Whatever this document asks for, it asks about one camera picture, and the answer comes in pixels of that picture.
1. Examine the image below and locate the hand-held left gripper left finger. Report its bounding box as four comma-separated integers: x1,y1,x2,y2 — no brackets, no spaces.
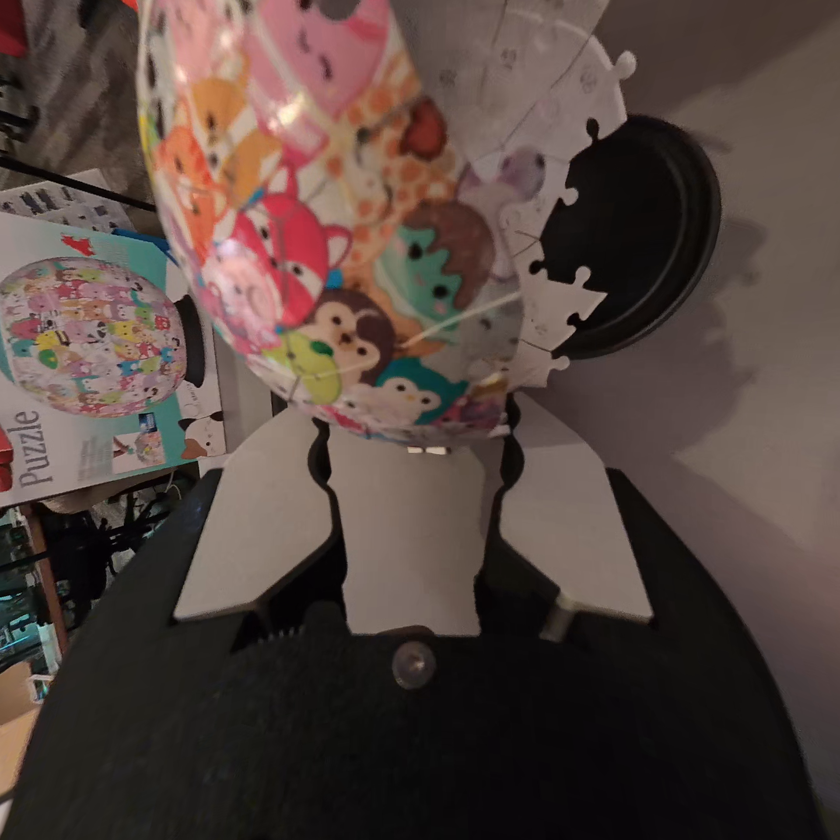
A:
172,408,347,634

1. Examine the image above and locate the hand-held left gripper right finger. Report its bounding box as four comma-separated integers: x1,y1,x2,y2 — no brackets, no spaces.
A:
474,392,656,642

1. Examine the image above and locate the colourful 3D puzzle ball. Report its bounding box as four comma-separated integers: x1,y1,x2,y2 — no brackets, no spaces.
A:
134,0,637,447

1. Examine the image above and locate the colourful puzzle box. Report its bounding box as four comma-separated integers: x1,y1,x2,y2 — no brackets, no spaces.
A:
0,213,227,508

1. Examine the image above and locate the black ball stand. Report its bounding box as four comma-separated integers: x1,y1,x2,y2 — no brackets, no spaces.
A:
538,115,723,358

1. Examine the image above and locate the blue bag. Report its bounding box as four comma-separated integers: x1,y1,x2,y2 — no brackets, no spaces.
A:
112,225,172,250

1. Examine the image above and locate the white printed board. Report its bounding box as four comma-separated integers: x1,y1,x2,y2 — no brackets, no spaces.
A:
0,169,142,221

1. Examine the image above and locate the red storage bin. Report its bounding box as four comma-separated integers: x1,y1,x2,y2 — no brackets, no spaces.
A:
0,0,40,60

